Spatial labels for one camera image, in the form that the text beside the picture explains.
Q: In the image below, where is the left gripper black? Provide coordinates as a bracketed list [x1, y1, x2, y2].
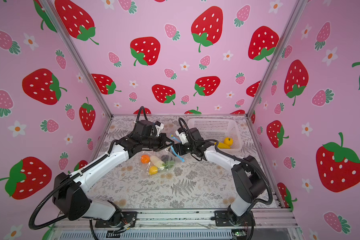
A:
[141, 133, 175, 151]

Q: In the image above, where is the orange toy fruit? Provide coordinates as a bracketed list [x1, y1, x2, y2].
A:
[141, 155, 151, 164]

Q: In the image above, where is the yellow banana toy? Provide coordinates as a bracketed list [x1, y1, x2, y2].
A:
[218, 143, 231, 149]

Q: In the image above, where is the clear zip top bag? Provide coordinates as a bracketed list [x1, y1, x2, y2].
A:
[138, 133, 185, 178]

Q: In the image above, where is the white plastic basket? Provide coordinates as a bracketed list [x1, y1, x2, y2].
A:
[187, 118, 242, 152]

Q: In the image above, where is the white radish toy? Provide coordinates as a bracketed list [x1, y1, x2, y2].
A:
[150, 156, 165, 170]

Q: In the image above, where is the yellow bell pepper toy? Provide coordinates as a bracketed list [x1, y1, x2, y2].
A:
[224, 138, 234, 147]

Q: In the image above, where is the green leaf toy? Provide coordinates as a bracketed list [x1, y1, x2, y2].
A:
[164, 161, 176, 170]

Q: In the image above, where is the dark avocado toy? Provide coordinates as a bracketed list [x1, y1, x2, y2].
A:
[161, 155, 172, 163]

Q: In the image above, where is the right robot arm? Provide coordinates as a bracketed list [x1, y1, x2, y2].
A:
[173, 128, 273, 226]

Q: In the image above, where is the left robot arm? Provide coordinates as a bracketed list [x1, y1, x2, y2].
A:
[29, 120, 174, 230]

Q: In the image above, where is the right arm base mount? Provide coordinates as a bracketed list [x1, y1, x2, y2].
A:
[211, 210, 256, 227]

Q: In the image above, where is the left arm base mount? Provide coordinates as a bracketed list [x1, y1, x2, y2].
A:
[95, 211, 138, 229]

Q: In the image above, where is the aluminium frame rail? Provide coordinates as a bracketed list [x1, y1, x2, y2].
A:
[47, 208, 304, 240]

